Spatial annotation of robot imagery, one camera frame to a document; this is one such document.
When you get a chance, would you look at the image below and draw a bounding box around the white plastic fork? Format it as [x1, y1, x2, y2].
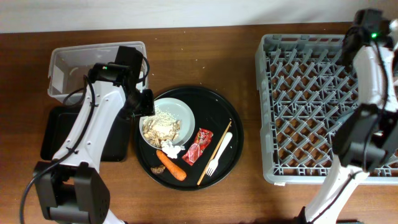
[205, 132, 233, 176]

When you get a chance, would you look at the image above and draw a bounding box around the red snack wrapper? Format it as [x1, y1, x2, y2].
[182, 128, 213, 166]

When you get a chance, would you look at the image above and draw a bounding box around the wooden chopstick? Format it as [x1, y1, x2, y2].
[197, 120, 232, 186]

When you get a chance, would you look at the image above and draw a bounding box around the grey dishwasher rack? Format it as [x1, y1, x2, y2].
[254, 34, 398, 186]

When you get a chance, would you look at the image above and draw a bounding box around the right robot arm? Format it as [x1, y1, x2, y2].
[293, 8, 397, 223]

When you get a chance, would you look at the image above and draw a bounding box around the round black tray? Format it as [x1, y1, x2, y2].
[134, 86, 244, 191]

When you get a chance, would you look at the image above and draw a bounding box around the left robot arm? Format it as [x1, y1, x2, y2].
[21, 46, 155, 223]

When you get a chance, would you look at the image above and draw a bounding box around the white tissue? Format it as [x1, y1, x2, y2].
[161, 139, 185, 159]

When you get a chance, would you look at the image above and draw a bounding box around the brown food scrap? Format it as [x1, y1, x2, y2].
[150, 165, 166, 175]

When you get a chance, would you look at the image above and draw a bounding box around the black rectangular tray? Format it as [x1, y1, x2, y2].
[40, 106, 132, 162]

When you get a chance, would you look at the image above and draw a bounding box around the clear plastic bin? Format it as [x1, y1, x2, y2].
[47, 41, 147, 105]

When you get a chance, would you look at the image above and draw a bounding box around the grey plate with food scraps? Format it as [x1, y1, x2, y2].
[139, 98, 195, 149]

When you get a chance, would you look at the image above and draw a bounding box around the orange carrot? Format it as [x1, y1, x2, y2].
[156, 150, 187, 181]

